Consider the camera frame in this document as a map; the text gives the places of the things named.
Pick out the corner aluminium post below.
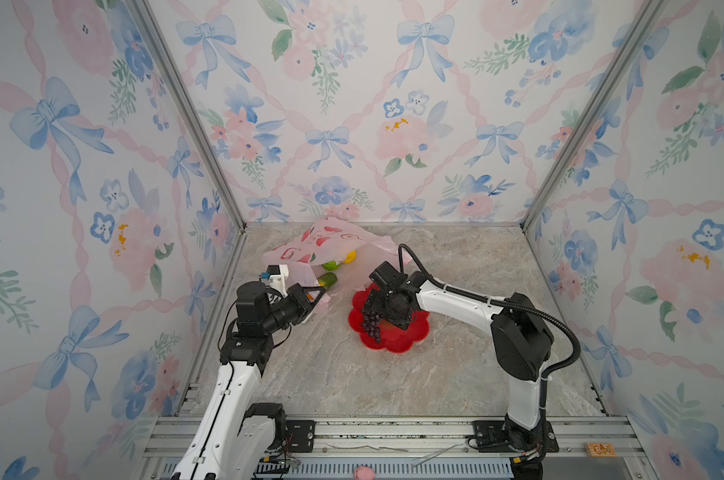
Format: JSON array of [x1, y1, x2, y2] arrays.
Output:
[[520, 0, 669, 232], [124, 0, 246, 232]]

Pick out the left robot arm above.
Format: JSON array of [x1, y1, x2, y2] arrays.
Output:
[[172, 281, 326, 479]]

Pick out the dark grape bunch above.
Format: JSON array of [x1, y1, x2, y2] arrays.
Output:
[[361, 312, 384, 344]]

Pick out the aluminium front rail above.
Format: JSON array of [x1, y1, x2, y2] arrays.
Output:
[[133, 416, 660, 479]]

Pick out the red flower-shaped plate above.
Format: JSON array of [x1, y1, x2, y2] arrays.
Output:
[[348, 285, 431, 354]]

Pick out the pink small object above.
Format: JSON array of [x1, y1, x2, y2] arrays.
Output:
[[354, 466, 376, 480]]

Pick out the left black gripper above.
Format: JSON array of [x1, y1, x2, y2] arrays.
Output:
[[261, 285, 324, 338]]

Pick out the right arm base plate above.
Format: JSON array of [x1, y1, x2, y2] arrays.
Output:
[[471, 420, 560, 455]]

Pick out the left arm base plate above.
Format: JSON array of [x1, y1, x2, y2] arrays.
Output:
[[275, 420, 316, 453]]

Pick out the black corrugated cable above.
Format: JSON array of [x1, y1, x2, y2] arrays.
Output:
[[396, 242, 582, 379]]

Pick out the right corner aluminium post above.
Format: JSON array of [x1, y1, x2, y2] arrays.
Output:
[[520, 0, 669, 232]]

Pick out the small wooden tag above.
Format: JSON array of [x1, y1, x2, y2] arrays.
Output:
[[585, 443, 618, 458]]

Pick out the green custard apple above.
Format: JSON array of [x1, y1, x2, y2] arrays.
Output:
[[322, 261, 340, 271]]

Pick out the yellow fruit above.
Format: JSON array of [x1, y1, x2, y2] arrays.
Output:
[[343, 251, 357, 264]]

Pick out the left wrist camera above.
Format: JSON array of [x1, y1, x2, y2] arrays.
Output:
[[260, 264, 289, 297]]

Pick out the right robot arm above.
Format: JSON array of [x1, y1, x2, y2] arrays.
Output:
[[363, 262, 554, 453]]

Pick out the pink plastic bag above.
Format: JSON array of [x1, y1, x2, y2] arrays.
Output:
[[262, 217, 398, 314]]

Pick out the left corner aluminium post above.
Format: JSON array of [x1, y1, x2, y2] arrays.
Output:
[[124, 0, 246, 232]]

